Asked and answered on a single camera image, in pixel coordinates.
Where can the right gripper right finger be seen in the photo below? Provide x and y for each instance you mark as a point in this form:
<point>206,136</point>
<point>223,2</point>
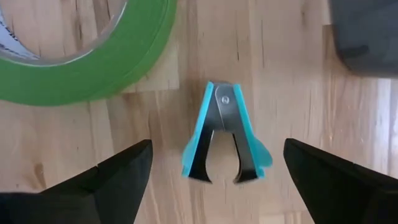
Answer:
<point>342,193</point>

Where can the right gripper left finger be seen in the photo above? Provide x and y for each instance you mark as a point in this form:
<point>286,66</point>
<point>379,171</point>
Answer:
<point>109,193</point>

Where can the green tape roll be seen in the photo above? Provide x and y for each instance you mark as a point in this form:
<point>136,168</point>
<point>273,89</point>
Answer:
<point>93,77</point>

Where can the teal staple remover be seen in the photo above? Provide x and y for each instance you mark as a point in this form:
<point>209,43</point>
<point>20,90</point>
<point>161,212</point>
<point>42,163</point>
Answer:
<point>224,115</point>

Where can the grey translucent plastic bin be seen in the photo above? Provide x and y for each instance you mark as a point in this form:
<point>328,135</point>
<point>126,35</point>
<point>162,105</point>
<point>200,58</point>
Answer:
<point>363,37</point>

